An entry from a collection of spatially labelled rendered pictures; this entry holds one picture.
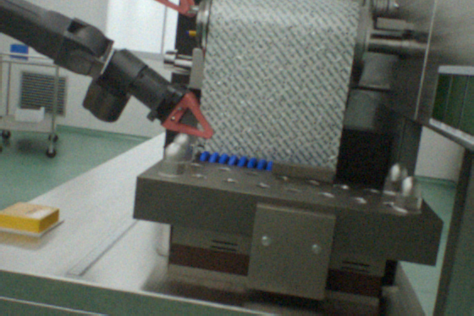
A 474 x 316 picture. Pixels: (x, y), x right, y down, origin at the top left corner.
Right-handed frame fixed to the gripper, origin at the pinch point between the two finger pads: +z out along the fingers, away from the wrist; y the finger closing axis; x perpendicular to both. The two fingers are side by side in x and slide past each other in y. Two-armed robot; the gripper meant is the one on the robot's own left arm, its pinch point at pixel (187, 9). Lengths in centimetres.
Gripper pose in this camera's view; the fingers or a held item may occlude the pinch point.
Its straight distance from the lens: 96.2
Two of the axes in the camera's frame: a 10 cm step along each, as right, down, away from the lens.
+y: -1.3, 1.4, -9.8
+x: 7.3, -6.6, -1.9
